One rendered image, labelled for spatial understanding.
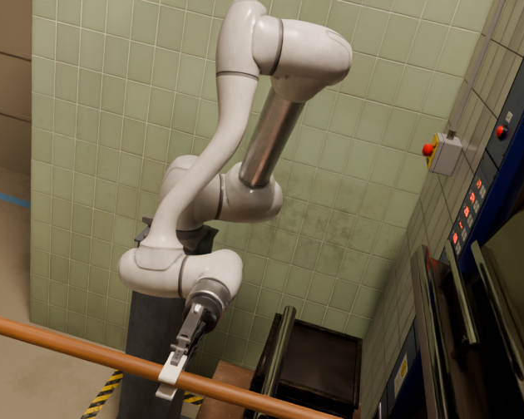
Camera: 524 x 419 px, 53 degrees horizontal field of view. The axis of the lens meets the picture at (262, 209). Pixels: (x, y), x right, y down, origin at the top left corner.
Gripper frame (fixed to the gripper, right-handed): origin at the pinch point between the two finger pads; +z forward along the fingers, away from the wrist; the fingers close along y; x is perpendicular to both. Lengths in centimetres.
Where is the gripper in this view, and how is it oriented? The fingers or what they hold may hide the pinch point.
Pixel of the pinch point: (171, 375)
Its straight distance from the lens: 99.2
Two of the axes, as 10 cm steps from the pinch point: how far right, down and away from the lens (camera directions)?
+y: -2.0, 8.8, 4.4
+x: -9.6, -2.6, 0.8
